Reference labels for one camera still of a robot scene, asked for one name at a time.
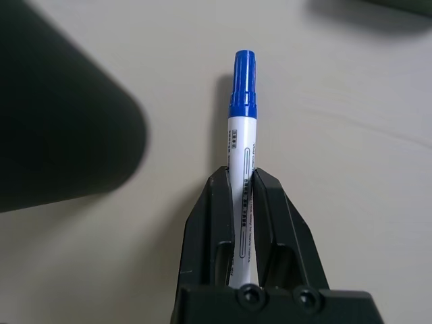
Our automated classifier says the black plastic cup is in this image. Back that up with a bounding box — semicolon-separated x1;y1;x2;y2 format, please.
0;0;149;213

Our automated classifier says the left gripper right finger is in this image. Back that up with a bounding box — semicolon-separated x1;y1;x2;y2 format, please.
251;167;331;291

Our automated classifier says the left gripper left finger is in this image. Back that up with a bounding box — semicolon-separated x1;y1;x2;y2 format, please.
178;165;237;291

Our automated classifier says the white marker blue cap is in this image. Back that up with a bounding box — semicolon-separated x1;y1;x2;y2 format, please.
226;49;260;290

